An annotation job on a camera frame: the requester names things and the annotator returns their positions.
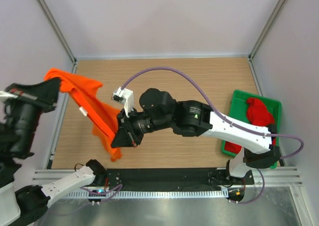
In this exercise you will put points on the right aluminium frame post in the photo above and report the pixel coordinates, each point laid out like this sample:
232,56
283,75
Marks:
267,27

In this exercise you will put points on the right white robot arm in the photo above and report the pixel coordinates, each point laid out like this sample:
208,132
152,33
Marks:
194,119

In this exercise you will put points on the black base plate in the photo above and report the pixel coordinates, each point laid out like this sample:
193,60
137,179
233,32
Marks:
173,179

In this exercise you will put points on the red t shirt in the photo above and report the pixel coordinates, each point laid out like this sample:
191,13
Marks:
258,115

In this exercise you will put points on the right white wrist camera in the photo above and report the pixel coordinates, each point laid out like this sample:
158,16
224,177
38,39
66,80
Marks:
126,98

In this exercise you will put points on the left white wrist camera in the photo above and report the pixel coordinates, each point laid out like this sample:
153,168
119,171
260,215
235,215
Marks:
4,95

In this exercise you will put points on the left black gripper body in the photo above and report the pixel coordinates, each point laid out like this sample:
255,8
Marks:
25,92

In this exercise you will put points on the orange t shirt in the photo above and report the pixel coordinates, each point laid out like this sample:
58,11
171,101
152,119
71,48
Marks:
83,91

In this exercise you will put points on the aluminium frame post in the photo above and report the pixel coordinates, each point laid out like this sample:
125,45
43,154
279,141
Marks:
56,29
267,27

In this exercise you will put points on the white slotted cable duct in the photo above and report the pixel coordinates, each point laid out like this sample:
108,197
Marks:
123,195

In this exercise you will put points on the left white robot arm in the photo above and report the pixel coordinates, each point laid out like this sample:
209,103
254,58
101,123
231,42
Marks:
23,106

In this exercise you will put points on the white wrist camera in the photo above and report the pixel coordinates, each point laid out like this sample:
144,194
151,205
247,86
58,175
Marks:
126,98
4,95

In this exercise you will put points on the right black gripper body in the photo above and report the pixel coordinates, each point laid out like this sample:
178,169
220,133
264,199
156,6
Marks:
139,123

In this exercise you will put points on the left aluminium frame post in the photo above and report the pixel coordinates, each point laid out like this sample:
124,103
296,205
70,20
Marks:
56,29

